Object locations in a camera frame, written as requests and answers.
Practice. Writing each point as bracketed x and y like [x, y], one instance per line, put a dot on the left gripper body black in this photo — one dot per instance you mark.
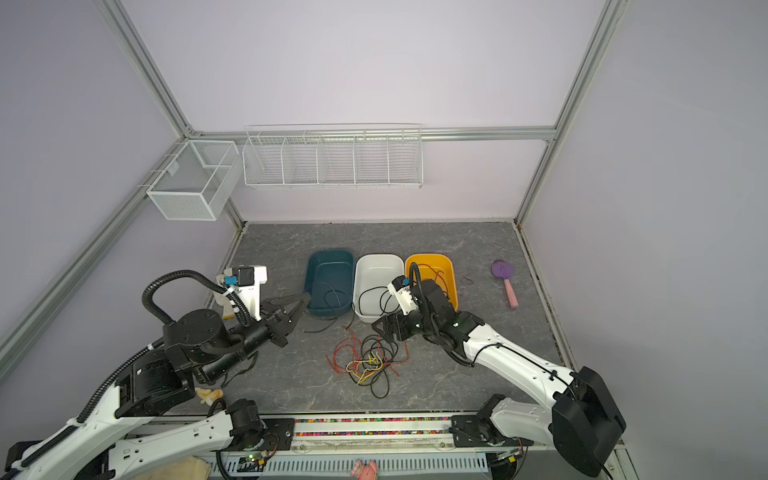
[272, 328]

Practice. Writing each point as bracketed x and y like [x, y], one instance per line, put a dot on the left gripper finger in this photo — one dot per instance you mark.
[286, 324]
[291, 303]

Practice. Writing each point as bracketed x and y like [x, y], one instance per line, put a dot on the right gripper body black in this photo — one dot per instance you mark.
[414, 324]

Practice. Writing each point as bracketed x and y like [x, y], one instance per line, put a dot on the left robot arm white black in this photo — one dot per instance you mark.
[196, 349]

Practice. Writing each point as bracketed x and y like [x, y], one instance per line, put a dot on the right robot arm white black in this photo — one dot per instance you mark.
[550, 386]

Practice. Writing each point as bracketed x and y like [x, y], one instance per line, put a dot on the dark teal plastic bin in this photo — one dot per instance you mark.
[330, 281]

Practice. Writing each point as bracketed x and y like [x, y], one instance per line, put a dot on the yellow plastic bin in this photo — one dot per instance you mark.
[439, 268]

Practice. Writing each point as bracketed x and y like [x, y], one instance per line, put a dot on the white work glove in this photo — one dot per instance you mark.
[229, 308]

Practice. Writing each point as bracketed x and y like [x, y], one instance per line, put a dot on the white plastic bin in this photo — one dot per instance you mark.
[371, 299]

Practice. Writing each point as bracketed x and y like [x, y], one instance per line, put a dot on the purple pink toy trowel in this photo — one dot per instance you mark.
[504, 270]

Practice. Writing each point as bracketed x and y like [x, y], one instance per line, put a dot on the small white mesh basket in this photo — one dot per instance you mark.
[198, 180]

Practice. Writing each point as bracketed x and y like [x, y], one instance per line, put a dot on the beige glove at front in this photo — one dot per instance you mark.
[189, 468]

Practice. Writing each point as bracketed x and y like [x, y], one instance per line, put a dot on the pink object at front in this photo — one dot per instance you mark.
[364, 470]

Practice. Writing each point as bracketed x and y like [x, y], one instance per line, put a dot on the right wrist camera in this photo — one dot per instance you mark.
[399, 288]

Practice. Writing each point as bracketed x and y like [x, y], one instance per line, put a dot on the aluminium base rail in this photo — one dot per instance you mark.
[372, 429]

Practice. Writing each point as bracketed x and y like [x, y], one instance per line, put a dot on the long white wire basket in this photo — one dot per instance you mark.
[333, 155]

